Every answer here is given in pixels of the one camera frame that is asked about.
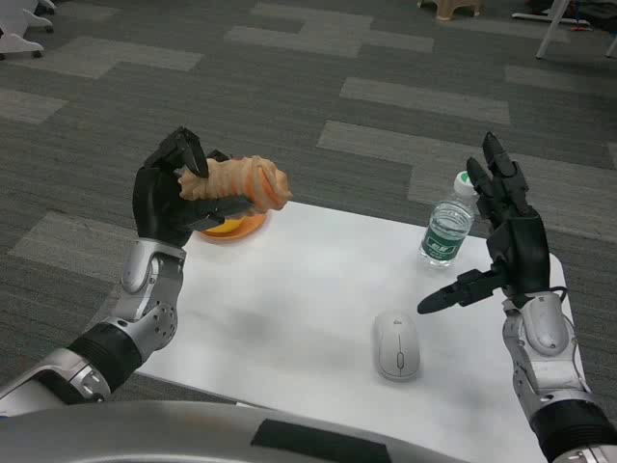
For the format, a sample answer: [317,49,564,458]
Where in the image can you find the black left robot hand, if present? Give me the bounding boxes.
[131,125,256,248]

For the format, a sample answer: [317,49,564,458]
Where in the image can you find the long ridged bread roll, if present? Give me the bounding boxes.
[177,153,294,213]

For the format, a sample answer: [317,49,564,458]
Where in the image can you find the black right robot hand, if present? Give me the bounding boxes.
[416,130,551,315]

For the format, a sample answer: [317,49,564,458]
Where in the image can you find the orange plastic plate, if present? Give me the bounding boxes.
[198,211,269,241]

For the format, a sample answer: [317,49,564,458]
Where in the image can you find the clear water bottle green label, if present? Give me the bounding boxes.
[416,171,478,270]

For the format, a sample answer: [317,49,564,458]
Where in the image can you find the white desk leg frame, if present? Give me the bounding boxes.
[510,0,592,60]

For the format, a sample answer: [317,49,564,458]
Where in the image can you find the white computer mouse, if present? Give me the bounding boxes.
[372,311,421,382]

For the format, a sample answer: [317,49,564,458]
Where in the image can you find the beige plastic stool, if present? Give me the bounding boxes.
[416,0,483,23]

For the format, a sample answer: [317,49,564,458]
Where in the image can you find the silver robot chest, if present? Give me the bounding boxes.
[0,399,469,463]

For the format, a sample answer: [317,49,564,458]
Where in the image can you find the yellow orange fruit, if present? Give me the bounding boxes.
[207,217,245,233]

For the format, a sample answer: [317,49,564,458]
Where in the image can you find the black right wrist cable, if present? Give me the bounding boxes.
[548,285,593,393]

